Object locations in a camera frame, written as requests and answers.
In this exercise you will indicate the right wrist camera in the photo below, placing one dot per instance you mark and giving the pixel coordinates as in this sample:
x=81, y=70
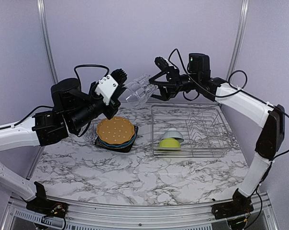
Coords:
x=164, y=64

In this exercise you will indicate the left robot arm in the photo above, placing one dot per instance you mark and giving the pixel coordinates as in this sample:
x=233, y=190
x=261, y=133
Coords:
x=72, y=110

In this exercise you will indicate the black floral square plate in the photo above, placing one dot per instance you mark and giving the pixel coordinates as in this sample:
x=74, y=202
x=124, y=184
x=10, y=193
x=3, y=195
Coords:
x=123, y=150

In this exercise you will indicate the aluminium frame post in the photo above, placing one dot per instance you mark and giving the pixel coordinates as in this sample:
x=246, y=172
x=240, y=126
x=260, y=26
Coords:
x=239, y=36
x=46, y=39

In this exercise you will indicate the metal wire dish rack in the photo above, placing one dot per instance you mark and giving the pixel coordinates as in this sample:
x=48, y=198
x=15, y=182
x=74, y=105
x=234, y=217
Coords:
x=203, y=128

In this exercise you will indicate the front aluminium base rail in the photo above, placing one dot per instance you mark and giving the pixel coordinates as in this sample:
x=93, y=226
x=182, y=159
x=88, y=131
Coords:
x=91, y=216

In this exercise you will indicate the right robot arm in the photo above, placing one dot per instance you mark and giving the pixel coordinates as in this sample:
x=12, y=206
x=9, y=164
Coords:
x=270, y=118

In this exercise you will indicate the orange polka dot plate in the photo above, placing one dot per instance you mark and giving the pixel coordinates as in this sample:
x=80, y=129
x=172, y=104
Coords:
x=115, y=131

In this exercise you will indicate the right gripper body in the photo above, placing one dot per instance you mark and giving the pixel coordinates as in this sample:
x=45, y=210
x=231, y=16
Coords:
x=173, y=91

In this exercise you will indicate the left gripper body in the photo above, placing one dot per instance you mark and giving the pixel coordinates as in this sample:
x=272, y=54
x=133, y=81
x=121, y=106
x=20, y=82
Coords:
x=114, y=104

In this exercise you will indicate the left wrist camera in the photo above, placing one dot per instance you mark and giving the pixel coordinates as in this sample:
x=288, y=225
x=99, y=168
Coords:
x=108, y=85

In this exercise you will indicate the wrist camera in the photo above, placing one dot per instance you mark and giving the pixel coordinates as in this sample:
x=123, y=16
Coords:
x=108, y=85
x=164, y=64

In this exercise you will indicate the lime green bowl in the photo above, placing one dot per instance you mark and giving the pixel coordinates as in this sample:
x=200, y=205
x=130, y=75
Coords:
x=169, y=144

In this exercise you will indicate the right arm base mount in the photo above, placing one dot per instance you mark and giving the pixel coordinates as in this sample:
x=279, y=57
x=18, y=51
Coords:
x=231, y=209

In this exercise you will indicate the right aluminium frame post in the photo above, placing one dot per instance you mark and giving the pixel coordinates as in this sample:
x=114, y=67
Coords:
x=239, y=36

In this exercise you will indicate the left aluminium frame post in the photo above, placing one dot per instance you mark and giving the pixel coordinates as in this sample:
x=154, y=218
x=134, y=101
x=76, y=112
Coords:
x=46, y=39

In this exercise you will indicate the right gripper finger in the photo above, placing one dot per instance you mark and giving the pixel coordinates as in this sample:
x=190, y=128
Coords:
x=154, y=80
x=162, y=96

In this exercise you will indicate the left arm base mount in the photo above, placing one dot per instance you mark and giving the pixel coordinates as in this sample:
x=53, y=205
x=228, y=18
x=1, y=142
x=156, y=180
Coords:
x=49, y=208

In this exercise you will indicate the blue polka dot plate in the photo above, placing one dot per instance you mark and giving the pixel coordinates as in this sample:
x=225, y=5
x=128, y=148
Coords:
x=118, y=145

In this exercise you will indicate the white patterned bowl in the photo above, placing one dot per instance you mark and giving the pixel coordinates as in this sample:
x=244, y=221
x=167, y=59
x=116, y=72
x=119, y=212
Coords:
x=173, y=133

